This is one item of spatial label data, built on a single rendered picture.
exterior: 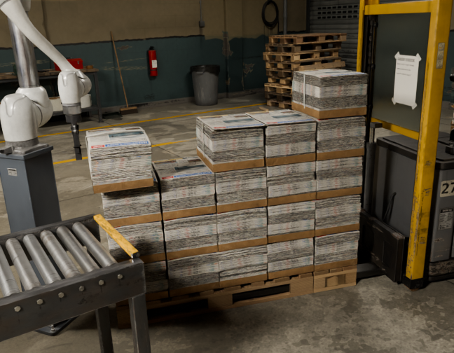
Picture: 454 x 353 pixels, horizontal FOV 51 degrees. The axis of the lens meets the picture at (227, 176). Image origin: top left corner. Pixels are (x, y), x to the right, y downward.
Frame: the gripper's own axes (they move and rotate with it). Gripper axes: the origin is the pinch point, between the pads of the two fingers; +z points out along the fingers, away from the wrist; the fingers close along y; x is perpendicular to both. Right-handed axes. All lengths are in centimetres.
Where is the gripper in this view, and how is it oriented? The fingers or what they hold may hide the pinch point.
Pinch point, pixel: (78, 153)
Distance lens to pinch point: 256.3
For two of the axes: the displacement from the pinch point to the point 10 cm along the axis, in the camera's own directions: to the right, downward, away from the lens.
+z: 0.3, 9.5, 3.1
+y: -2.6, -2.9, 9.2
